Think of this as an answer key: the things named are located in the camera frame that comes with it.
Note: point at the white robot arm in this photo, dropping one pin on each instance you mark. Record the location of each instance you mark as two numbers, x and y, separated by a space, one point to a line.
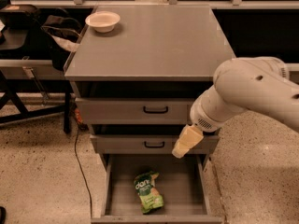
258 84

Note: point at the grey open bottom drawer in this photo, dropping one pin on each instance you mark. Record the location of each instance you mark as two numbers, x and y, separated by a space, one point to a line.
180 182

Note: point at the grey top drawer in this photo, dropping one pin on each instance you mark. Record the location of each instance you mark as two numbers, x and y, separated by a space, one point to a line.
134 111

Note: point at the grey middle drawer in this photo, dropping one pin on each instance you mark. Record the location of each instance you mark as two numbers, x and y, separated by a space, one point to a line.
133 144

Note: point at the black folding table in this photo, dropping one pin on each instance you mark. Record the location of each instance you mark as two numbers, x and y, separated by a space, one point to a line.
27 66

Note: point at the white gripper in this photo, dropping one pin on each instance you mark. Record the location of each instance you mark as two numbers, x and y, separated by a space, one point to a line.
204 116

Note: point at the green rice chip bag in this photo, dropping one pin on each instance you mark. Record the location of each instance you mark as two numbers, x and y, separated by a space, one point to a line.
149 196

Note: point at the grey drawer cabinet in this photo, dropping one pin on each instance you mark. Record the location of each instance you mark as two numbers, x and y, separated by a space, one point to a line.
155 52

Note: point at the black case on table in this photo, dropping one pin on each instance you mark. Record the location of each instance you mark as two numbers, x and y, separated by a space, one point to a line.
19 16

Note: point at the dark bag with straps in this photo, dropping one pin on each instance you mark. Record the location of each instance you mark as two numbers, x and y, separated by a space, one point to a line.
62 34

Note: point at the white bowl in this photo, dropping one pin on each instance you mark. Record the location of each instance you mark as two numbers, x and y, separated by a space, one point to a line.
103 21

